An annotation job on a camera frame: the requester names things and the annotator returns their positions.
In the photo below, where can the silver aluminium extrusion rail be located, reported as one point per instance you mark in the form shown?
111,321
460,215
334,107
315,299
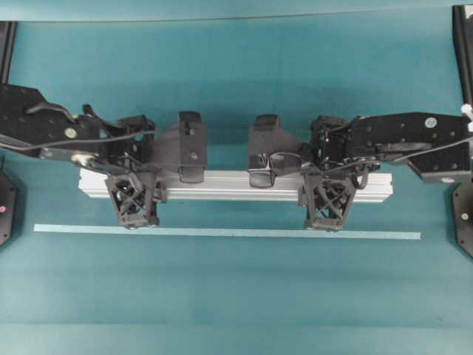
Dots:
234,186

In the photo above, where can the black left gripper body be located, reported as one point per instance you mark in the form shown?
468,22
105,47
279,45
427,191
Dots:
134,186

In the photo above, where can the teal table cloth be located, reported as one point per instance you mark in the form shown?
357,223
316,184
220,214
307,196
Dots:
231,61

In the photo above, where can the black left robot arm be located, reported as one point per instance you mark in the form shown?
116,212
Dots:
35,127

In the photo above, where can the light blue tape strip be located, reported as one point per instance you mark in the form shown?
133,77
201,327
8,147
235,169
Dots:
365,235

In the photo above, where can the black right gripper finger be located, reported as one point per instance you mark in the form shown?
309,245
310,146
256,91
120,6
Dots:
261,177
269,144

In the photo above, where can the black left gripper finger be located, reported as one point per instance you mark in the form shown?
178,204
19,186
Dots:
191,174
184,144

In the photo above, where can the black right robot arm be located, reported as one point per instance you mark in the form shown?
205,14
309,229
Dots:
437,148

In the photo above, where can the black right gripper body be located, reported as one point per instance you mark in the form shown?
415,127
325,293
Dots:
329,177

